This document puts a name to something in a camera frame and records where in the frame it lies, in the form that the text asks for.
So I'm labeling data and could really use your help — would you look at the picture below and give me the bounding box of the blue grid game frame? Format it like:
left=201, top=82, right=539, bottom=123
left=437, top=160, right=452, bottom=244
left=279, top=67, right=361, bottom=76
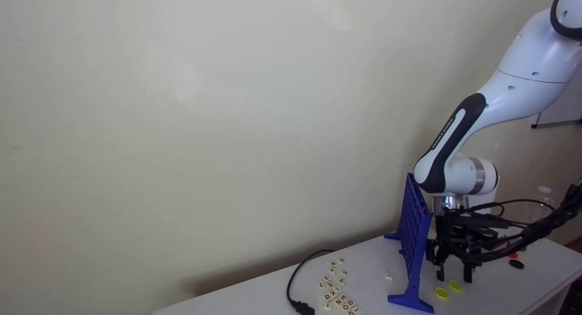
left=384, top=173, right=435, bottom=314

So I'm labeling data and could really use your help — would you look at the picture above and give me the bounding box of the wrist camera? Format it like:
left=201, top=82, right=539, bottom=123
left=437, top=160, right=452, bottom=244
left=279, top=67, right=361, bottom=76
left=456, top=214, right=511, bottom=230

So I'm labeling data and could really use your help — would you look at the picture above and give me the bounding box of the black power cable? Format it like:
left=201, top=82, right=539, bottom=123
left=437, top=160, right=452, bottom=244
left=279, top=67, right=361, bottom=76
left=286, top=249, right=337, bottom=315

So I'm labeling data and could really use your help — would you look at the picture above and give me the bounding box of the heap of letter tiles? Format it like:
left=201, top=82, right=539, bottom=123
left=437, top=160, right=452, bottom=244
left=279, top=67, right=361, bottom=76
left=318, top=282, right=363, bottom=315

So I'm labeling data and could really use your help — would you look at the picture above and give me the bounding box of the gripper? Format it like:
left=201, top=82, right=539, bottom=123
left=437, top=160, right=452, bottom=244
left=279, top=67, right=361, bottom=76
left=426, top=212, right=485, bottom=284

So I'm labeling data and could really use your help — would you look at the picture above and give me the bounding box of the clear plastic water bottle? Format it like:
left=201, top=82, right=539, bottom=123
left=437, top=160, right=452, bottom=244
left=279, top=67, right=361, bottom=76
left=523, top=186, right=556, bottom=225

